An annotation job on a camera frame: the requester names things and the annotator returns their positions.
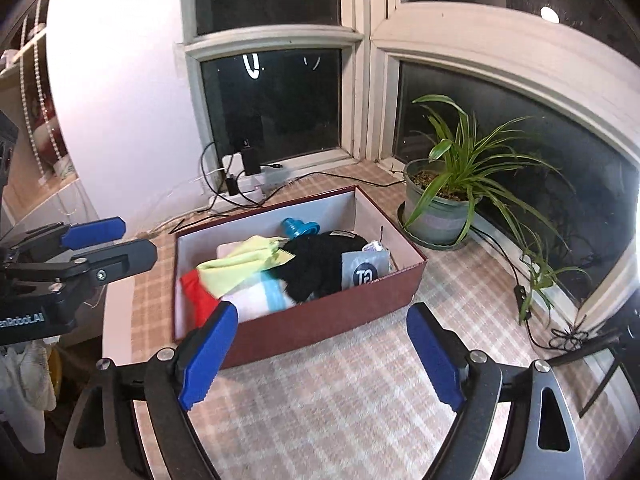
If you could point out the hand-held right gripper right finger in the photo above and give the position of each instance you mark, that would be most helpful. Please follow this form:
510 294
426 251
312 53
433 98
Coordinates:
435 355

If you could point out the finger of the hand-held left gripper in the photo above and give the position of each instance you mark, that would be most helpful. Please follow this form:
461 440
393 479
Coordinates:
95 232
125 257

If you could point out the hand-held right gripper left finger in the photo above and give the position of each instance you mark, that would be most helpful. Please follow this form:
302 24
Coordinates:
207 355

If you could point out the red cloth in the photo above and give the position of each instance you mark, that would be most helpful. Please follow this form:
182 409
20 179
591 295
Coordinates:
197 295

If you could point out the white and blue packet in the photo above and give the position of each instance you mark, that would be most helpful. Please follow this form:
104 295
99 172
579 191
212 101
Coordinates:
255 302

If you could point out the yellow-green cleaning cloth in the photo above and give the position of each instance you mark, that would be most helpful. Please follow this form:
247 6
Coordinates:
235 270

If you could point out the grey wipe packet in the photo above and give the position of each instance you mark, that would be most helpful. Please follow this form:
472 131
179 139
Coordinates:
362 270

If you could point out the dark red cardboard box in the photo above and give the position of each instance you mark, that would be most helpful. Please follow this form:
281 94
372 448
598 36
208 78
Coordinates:
325 320

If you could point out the small printed packet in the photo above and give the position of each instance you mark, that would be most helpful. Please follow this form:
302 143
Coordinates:
375 246

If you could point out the black knit glove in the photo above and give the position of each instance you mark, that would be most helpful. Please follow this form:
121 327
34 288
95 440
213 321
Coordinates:
315 265

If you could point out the blue folding funnel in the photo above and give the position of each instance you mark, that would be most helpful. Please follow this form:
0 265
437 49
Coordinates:
297 227

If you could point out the person's left hand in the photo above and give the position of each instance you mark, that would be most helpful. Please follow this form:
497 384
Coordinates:
30 365

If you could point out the dark pot saucer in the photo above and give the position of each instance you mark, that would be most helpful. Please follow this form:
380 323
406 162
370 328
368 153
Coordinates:
450 246

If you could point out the white bead curtain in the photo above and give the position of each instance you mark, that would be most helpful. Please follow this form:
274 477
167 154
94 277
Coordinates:
47 120

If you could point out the small black plug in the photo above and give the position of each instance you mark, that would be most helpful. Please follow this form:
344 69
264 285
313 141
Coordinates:
231 184

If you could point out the grey-green plant pot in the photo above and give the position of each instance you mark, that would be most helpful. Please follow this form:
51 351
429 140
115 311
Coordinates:
435 220

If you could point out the black charger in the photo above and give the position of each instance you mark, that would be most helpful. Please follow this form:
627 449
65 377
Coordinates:
251 160

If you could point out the black tripod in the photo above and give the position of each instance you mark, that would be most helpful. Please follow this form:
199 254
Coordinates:
595 345

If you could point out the white power strip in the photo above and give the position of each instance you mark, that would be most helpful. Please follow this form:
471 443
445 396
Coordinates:
270 178

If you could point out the green spider plant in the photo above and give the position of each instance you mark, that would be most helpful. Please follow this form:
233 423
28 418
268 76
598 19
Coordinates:
465 160

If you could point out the white window frame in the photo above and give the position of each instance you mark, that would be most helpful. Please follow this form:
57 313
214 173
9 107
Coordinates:
450 25

